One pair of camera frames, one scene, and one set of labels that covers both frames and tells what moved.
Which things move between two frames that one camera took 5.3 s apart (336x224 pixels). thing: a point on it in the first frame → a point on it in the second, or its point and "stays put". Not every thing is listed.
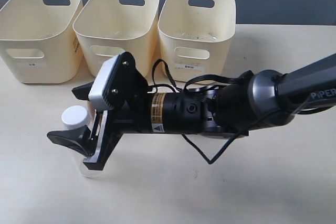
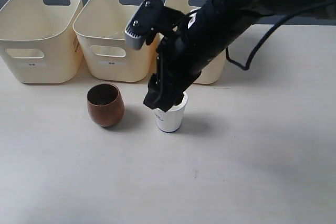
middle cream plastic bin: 115,20 stays put
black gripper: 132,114 → 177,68
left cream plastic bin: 38,42 stays put
